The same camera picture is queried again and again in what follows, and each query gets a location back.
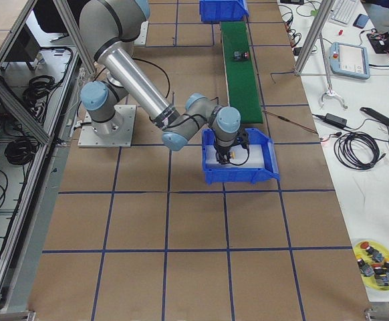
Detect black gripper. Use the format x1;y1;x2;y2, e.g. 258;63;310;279
214;142;237;165

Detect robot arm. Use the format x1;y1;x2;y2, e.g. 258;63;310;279
79;1;243;165

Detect yellow plate of buttons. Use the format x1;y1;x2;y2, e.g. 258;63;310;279
353;240;389;291

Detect white foam pad right bin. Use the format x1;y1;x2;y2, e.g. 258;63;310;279
203;144;265;169

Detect right blue bin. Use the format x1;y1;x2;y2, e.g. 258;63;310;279
202;128;280;184

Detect blue bin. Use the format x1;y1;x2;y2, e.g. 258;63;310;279
199;0;249;23
202;128;280;184

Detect green conveyor belt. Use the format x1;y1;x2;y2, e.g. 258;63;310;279
221;21;263;124

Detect black power adapter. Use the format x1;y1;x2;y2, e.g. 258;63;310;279
313;113;347;129

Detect reacher grabber tool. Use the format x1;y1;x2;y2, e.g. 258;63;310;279
317;0;349;110

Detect left blue bin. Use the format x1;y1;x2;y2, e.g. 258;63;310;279
199;0;249;23

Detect teach pendant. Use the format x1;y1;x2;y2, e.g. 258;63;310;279
329;42;370;80

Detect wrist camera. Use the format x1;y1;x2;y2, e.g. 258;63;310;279
237;128;249;150

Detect red black conveyor wire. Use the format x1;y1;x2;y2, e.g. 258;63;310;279
262;110;319;134

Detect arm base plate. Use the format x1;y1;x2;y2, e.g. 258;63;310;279
134;21;148;46
78;104;136;148

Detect coiled black cable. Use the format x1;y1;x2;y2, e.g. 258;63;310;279
334;132;388;171

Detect aluminium frame post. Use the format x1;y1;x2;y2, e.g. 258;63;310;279
294;0;335;75

